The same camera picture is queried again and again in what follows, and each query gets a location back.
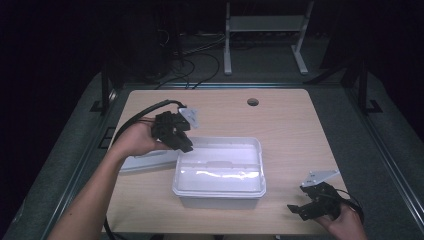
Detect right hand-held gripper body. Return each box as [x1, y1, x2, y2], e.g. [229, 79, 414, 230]
[299, 169, 343, 222]

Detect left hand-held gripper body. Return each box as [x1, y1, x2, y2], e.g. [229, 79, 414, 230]
[150, 106, 200, 152]

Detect white lid with black handle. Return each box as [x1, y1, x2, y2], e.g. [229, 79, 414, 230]
[118, 148, 182, 175]

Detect white plastic storage box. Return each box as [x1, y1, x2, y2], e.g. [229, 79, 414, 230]
[171, 135, 267, 210]

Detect person's left hand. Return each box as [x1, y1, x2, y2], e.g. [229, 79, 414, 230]
[110, 117, 172, 158]

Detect person's right hand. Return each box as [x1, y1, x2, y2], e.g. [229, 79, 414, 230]
[314, 202, 368, 240]

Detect white metal stand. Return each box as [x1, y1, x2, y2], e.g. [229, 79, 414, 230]
[223, 1, 315, 76]

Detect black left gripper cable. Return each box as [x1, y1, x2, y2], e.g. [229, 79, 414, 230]
[102, 98, 188, 240]

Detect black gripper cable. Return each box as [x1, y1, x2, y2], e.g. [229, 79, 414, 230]
[102, 98, 188, 240]
[335, 188, 366, 225]

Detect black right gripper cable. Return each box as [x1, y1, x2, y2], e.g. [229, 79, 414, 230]
[335, 188, 366, 225]

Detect black floor cables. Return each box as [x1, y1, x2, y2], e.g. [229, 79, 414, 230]
[153, 29, 222, 91]

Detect black frame post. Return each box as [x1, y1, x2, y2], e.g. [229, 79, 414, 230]
[89, 61, 118, 116]
[345, 61, 384, 116]

